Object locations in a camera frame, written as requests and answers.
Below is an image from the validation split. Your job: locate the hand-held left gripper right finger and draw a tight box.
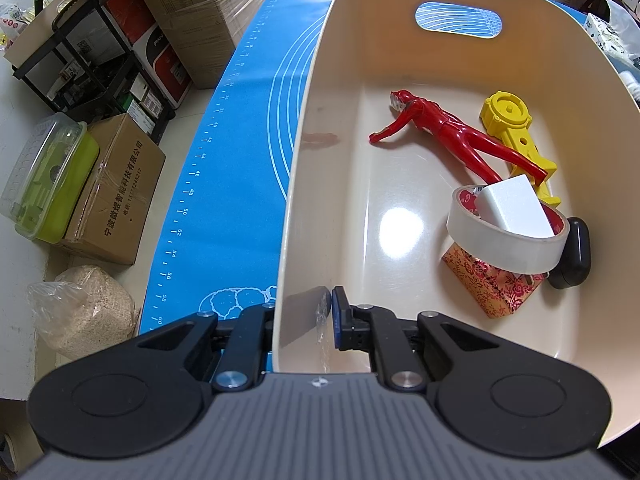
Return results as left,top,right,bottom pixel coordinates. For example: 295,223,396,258
331,286,501,394

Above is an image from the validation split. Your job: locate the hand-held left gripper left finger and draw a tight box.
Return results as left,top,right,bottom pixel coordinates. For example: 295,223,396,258
136,301,277,394

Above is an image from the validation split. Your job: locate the beige plastic bin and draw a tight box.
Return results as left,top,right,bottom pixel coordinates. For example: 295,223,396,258
271,0,640,448

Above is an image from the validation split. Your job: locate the red patterned box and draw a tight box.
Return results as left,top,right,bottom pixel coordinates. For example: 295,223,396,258
441,245,548,320

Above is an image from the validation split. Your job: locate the clear tape roll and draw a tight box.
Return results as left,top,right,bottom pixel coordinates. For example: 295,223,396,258
446,185,570,276

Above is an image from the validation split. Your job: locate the white foam block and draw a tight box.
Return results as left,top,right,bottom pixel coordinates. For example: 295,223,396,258
474,174,556,238

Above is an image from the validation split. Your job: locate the red toy figure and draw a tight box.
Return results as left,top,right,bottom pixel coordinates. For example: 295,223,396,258
369,89,548,186

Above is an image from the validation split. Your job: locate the black oval case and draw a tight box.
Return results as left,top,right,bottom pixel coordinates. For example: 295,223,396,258
547,216,592,290

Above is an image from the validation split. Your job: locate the yellow plastic toy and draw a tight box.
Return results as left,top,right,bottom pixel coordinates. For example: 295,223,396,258
479,91,563,206

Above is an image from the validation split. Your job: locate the clear bag of grain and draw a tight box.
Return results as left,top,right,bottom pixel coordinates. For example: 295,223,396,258
27,265,141,361

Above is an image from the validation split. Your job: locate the blue silicone mat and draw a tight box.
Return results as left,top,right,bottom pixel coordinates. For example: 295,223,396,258
137,0,503,336

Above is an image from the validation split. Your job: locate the small printed cardboard box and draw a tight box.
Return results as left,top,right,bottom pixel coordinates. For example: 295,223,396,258
57,113,167,266

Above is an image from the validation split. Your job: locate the green lidded container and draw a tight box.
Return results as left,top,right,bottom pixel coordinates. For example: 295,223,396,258
0,112,100,242

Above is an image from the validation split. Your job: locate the red and white box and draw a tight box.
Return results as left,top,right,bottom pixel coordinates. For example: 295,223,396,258
107,0,193,108

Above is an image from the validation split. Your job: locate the tape-wrapped cardboard box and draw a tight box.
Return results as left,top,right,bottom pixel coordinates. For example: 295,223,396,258
165,0,271,90

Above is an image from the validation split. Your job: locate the black metal rack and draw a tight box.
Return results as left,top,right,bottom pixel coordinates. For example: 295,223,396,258
12,0,176,143

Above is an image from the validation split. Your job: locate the patterned tissue pack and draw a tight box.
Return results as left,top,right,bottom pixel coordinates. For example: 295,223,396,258
582,0,640,68

